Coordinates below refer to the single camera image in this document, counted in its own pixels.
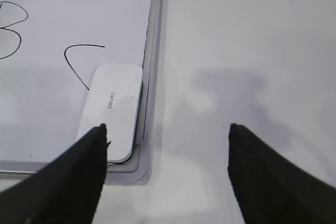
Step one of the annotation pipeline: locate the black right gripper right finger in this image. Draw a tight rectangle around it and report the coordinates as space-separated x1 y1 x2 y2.
227 123 335 223

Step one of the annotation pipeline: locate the white whiteboard eraser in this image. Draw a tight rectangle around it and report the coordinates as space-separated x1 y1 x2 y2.
77 63 142 163

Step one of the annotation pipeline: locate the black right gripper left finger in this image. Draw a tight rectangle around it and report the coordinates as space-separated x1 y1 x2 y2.
1 124 108 223

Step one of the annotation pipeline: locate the white whiteboard with grey frame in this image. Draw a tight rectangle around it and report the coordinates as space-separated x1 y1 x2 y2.
1 0 162 185

